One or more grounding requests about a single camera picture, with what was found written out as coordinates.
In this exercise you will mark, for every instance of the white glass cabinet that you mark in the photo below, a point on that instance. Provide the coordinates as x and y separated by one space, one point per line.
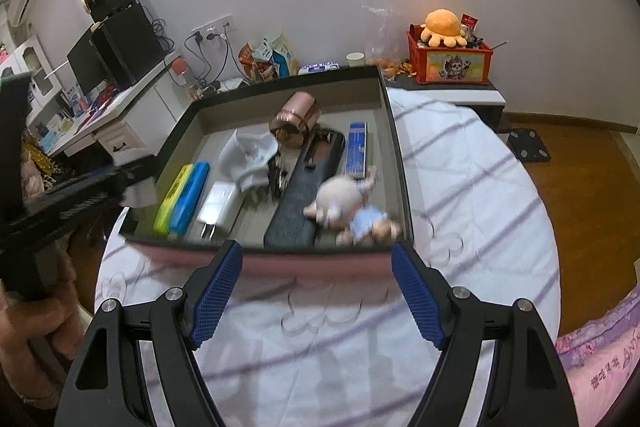
30 67

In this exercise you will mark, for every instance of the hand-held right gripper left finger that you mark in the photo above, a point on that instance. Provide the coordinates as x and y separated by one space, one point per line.
215 297

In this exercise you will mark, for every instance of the red printed crate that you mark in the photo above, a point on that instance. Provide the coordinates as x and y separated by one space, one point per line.
450 67

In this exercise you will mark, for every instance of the clear plastic bag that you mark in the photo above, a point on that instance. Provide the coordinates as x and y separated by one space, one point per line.
380 32

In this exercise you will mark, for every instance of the blue white box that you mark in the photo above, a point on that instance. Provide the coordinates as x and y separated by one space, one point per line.
73 101

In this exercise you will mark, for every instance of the rose gold cup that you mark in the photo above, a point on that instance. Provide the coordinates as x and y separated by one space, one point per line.
295 117

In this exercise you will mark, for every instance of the white round plug adapter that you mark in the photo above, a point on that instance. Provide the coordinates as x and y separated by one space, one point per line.
247 157

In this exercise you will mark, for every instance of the pig doll figure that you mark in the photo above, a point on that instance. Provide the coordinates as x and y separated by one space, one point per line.
335 197

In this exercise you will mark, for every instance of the blue patterned box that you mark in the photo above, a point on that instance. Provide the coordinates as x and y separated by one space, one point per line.
356 149

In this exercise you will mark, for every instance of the white desk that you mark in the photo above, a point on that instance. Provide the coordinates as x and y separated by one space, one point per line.
130 127

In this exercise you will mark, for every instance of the white paper cup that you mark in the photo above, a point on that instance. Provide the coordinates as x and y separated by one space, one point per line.
355 59

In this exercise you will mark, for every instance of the black hair clip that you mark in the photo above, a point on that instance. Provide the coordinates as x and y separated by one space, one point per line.
277 179

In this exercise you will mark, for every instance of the pink box with black rim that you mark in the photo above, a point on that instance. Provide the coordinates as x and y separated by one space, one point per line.
310 264

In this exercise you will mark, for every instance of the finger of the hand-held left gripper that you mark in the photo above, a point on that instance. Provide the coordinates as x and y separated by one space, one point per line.
75 212
100 177

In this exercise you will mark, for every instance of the person's left hand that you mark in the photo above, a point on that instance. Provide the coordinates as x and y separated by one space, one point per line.
45 332

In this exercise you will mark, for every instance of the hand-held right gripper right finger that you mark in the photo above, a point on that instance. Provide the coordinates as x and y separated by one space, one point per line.
420 297

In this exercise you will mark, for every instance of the orange snack bag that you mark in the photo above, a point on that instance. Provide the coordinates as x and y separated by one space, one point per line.
250 64

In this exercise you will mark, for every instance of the clear bottle with red cap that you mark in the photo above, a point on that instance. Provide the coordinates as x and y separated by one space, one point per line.
181 74

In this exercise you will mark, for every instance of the blue plastic case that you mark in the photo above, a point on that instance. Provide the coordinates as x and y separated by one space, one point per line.
192 194

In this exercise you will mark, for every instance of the orange peels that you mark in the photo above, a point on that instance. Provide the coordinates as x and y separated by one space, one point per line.
397 69

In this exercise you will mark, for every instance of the black remote control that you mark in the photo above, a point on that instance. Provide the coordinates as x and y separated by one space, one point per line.
295 207

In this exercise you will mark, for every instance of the yellow highlighter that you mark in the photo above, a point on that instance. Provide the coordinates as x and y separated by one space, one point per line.
172 202

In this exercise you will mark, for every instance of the orange octopus plush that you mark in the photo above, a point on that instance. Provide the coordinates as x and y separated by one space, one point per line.
442 27

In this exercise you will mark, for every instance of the blue white snack bag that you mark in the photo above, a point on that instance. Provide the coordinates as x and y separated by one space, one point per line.
282 54

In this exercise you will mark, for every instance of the white wall outlet strip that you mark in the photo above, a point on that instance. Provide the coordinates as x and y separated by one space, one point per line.
212 24

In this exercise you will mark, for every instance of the pink blanket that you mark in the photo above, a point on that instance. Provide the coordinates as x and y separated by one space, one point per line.
610 357

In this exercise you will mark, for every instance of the black floor scale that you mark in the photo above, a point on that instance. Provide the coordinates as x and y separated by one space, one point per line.
527 144

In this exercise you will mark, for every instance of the black monitor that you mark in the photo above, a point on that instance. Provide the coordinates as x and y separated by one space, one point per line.
85 62

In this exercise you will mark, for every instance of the black side table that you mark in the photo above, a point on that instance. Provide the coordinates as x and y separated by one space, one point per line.
475 99

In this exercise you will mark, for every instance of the black computer tower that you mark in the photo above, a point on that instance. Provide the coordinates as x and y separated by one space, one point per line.
130 47

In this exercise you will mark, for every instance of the white packet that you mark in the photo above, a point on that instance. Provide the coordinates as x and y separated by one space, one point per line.
320 68

